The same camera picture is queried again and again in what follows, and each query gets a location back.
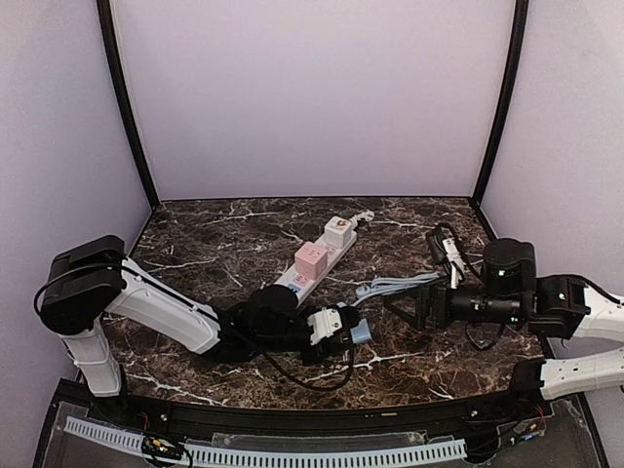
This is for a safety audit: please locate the black frame post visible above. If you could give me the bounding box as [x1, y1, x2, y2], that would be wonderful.
[96, 0, 160, 211]
[471, 0, 529, 206]

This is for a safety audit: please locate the black front table rail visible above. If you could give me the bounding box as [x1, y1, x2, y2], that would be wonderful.
[104, 393, 519, 438]

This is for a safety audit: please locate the large pink cube adapter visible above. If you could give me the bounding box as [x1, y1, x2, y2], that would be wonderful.
[294, 242, 329, 280]

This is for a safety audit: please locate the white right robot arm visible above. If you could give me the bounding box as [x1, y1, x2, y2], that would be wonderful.
[383, 238, 623, 401]

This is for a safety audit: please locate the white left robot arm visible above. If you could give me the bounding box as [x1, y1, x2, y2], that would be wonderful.
[33, 235, 361, 398]

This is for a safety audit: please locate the white multicolour power strip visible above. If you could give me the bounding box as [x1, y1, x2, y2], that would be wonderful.
[275, 216, 357, 305]

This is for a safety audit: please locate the left black frame post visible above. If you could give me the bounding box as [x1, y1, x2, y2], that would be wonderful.
[96, 0, 160, 211]

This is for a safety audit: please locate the small circuit board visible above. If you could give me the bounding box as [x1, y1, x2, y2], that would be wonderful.
[140, 436, 184, 462]

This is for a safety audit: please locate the right black frame post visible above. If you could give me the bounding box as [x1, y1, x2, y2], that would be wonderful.
[471, 0, 529, 206]

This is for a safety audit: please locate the small blue cube adapter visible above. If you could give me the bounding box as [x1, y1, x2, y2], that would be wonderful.
[350, 318, 372, 345]

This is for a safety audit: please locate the white cube socket adapter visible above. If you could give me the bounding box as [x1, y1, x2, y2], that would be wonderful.
[324, 216, 354, 249]

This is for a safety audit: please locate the white slotted cable duct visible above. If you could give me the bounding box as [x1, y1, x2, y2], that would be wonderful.
[63, 416, 467, 467]

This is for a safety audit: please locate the blue power strip cable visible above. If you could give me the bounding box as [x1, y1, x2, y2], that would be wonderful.
[351, 271, 443, 307]

